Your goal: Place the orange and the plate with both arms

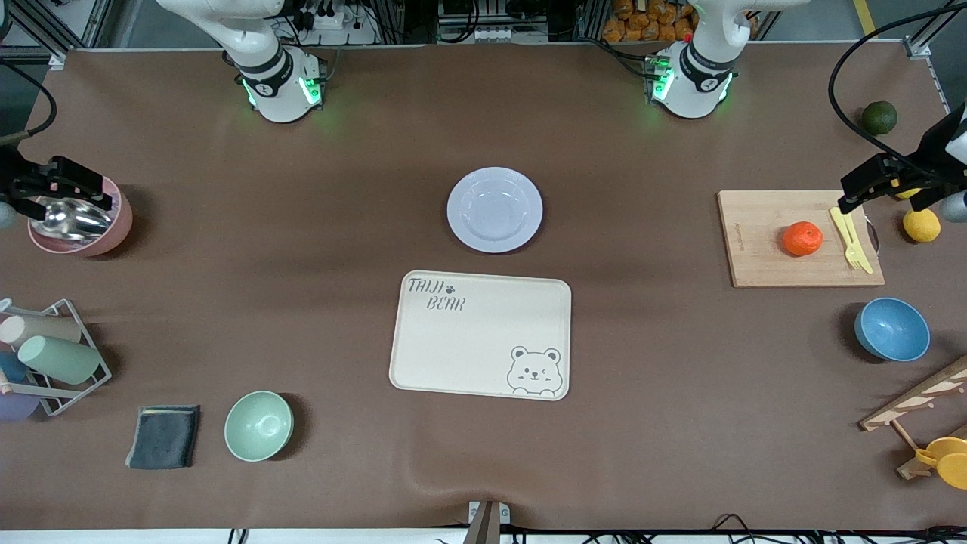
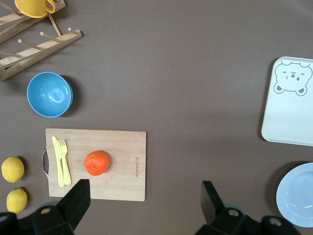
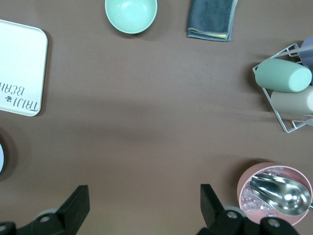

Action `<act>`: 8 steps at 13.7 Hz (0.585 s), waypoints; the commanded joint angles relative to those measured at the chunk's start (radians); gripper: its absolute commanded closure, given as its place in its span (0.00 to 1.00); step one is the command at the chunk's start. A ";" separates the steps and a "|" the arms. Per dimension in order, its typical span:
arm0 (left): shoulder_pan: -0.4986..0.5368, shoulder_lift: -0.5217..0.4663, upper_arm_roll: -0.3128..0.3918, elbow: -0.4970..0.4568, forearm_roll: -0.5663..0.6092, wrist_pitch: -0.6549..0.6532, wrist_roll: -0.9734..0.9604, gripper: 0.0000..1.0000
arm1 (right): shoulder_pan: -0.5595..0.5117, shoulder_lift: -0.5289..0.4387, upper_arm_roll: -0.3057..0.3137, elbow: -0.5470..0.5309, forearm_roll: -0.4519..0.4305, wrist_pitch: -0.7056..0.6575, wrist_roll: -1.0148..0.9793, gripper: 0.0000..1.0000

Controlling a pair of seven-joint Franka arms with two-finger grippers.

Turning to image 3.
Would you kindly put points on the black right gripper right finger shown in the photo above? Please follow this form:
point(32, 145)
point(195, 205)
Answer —
point(211, 210)

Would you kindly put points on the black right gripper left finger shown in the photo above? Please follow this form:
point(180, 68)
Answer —
point(73, 210)

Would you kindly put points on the round white plate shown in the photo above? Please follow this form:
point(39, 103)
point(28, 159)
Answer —
point(2, 156)

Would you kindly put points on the clear plastic ice cubes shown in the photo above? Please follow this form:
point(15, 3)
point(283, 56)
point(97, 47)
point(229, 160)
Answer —
point(249, 203)

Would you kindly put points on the pink bowl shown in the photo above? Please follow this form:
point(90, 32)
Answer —
point(247, 181)

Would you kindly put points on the metal scoop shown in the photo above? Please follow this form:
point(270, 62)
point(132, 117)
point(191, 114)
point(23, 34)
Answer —
point(281, 193)

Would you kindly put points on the beige cup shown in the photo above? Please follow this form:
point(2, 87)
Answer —
point(291, 101)

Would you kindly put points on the green cup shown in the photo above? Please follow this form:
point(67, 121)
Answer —
point(278, 73)

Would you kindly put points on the cream tray with bear print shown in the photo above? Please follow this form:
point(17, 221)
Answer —
point(22, 63)

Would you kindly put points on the purple cup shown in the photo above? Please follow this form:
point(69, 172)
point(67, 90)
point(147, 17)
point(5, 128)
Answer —
point(308, 51)

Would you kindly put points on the folded grey cloth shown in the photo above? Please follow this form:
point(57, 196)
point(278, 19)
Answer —
point(210, 17)

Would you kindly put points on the light green bowl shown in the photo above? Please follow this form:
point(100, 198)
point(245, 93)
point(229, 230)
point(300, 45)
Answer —
point(130, 14)

